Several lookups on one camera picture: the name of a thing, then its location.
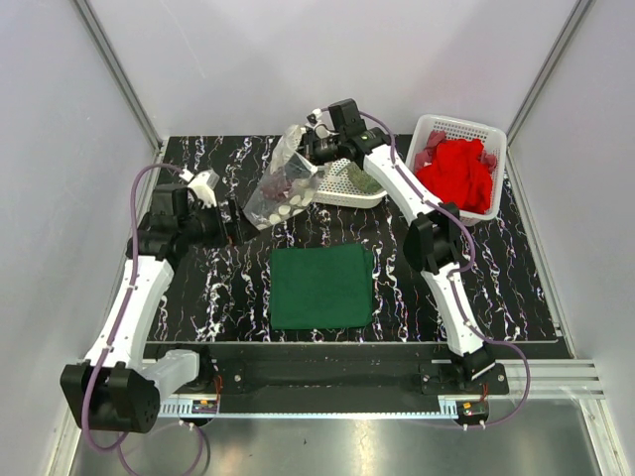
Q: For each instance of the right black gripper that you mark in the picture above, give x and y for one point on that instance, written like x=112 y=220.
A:
x=308 y=142

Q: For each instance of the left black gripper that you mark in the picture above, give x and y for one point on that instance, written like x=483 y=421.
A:
x=235 y=232

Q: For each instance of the green fake melon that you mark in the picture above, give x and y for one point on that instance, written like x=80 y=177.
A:
x=361 y=180

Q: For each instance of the red fake grape bunch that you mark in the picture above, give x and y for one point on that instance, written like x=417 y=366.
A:
x=275 y=187

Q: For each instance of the clear zip top bag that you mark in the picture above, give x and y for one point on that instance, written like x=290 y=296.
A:
x=286 y=160

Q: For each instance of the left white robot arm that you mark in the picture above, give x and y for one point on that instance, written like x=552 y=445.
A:
x=111 y=389

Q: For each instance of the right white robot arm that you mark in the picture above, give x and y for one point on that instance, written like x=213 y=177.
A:
x=437 y=245

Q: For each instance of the white oval perforated basket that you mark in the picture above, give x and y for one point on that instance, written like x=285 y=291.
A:
x=337 y=189

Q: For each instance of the pink cloth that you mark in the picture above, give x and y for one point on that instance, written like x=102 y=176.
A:
x=473 y=147

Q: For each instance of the folded green cloth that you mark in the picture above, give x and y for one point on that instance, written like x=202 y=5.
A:
x=321 y=288

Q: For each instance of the red cloth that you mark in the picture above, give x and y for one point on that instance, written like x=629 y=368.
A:
x=455 y=177

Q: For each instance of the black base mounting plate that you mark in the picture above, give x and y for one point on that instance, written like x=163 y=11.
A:
x=276 y=380

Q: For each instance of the white rectangular perforated basket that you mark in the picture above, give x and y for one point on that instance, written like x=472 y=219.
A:
x=494 y=141

